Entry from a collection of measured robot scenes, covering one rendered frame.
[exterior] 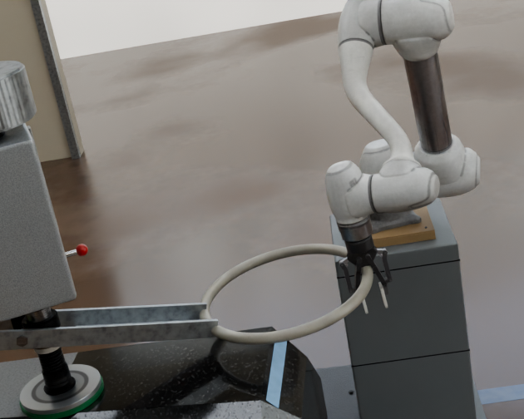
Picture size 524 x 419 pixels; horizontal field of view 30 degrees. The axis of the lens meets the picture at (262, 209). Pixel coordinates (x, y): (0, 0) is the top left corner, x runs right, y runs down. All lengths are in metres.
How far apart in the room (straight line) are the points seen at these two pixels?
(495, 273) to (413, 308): 1.48
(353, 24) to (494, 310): 1.94
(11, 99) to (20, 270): 0.41
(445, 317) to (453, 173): 0.49
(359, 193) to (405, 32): 0.53
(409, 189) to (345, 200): 0.17
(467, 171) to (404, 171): 0.68
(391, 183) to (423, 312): 0.88
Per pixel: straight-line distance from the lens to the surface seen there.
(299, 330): 2.49
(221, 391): 2.50
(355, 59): 2.78
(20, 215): 2.34
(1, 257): 2.37
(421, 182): 2.50
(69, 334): 2.52
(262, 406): 2.43
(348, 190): 2.54
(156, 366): 2.67
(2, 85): 2.27
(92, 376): 2.65
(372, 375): 3.41
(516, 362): 4.06
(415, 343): 3.36
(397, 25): 2.81
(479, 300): 4.51
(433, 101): 3.00
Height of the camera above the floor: 2.20
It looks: 22 degrees down
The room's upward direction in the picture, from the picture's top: 11 degrees counter-clockwise
